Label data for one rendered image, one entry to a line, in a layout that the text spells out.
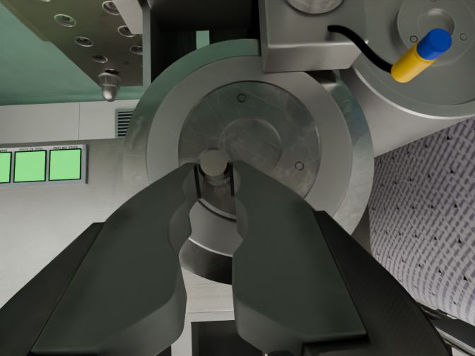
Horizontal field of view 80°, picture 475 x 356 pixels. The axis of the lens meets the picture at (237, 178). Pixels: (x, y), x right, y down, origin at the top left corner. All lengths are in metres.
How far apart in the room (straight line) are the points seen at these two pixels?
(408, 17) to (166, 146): 0.17
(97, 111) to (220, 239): 3.20
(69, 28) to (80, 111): 2.94
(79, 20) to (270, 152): 0.36
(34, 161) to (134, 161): 0.43
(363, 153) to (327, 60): 0.06
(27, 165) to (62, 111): 2.91
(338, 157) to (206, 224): 0.08
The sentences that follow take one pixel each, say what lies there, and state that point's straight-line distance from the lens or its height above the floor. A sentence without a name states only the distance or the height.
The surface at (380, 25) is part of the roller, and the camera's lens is 0.22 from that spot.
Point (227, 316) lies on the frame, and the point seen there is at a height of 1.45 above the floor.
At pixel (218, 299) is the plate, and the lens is 0.51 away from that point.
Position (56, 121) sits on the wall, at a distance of 3.50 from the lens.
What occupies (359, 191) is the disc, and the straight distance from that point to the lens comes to 0.18.
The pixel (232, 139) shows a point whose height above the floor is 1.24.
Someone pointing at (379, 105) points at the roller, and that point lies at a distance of 0.20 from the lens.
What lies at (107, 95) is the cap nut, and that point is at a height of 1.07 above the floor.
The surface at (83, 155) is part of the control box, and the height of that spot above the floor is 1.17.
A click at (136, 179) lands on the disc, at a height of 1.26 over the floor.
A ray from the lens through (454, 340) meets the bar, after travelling 0.46.
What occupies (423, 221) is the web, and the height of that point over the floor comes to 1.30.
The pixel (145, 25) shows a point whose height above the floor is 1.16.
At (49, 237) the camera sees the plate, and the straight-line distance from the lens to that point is 0.59.
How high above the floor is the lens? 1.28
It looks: 7 degrees down
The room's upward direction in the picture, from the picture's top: 177 degrees clockwise
